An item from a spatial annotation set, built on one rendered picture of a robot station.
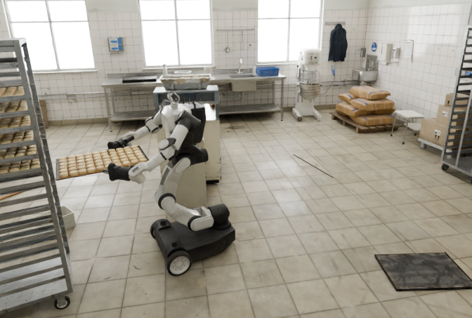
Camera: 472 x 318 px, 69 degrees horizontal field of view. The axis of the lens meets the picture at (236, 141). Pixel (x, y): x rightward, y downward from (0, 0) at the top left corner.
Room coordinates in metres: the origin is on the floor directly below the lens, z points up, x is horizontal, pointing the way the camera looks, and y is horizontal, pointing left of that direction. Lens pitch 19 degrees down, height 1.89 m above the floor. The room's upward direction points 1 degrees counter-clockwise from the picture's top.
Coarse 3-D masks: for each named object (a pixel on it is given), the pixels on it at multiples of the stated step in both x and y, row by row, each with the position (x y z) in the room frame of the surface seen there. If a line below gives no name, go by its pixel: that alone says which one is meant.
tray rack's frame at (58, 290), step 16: (16, 272) 2.11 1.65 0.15; (48, 272) 2.10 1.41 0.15; (0, 288) 1.95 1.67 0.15; (16, 288) 1.95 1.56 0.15; (32, 288) 1.95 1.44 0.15; (48, 288) 1.94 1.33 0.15; (64, 288) 1.94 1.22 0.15; (0, 304) 1.80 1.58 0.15; (16, 304) 1.80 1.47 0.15; (32, 304) 1.83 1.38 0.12; (64, 304) 1.90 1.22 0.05
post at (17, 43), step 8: (16, 40) 1.93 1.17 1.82; (16, 48) 1.93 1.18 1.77; (16, 56) 1.92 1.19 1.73; (24, 64) 1.94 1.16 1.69; (24, 72) 1.93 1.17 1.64; (24, 80) 1.93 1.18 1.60; (24, 88) 1.92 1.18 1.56; (32, 104) 1.94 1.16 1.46; (32, 112) 1.93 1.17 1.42; (32, 120) 1.93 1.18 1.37; (32, 128) 1.92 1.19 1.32; (40, 144) 1.93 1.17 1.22; (40, 152) 1.93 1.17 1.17; (40, 160) 1.93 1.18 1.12; (48, 176) 1.96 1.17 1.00; (48, 184) 1.93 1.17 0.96; (48, 192) 1.93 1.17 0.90; (48, 200) 1.92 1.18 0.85; (56, 216) 1.93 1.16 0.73; (56, 224) 1.93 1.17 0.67; (56, 232) 1.93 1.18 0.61; (64, 256) 1.93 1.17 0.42; (64, 264) 1.93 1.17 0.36; (64, 272) 1.92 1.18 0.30
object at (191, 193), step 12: (192, 168) 3.07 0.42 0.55; (204, 168) 3.09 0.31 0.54; (180, 180) 3.06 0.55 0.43; (192, 180) 3.07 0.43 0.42; (204, 180) 3.09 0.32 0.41; (180, 192) 3.06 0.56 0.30; (192, 192) 3.07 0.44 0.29; (204, 192) 3.09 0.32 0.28; (180, 204) 3.06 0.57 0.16; (192, 204) 3.07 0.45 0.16; (204, 204) 3.08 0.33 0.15
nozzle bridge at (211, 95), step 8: (160, 88) 3.94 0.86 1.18; (208, 88) 3.89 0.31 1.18; (216, 88) 3.88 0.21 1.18; (160, 96) 3.81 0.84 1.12; (192, 96) 3.85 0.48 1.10; (208, 96) 3.86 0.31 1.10; (216, 96) 3.79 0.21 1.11; (160, 104) 3.76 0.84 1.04; (200, 104) 3.81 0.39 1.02; (216, 104) 3.79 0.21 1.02; (216, 112) 3.89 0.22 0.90
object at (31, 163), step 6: (12, 162) 2.10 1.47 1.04; (18, 162) 2.05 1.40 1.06; (24, 162) 2.05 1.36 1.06; (30, 162) 2.07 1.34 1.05; (36, 162) 2.04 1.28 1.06; (0, 168) 1.95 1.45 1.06; (6, 168) 1.95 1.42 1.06; (12, 168) 1.94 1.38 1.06; (18, 168) 1.95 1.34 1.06; (24, 168) 1.94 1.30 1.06; (30, 168) 1.99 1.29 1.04
